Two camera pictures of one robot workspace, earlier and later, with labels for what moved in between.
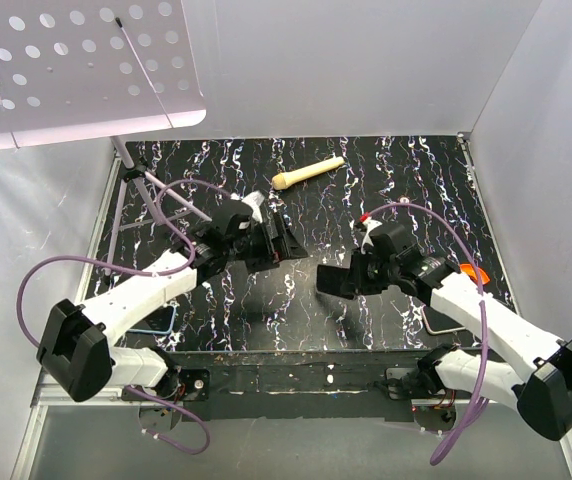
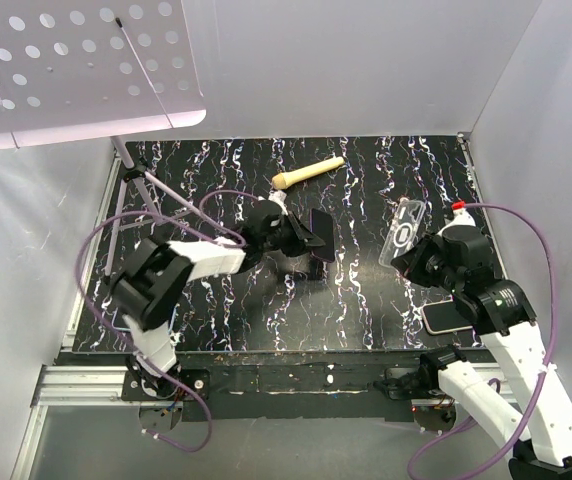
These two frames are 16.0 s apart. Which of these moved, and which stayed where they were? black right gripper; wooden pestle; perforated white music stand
Moved: black right gripper
Stayed: wooden pestle; perforated white music stand
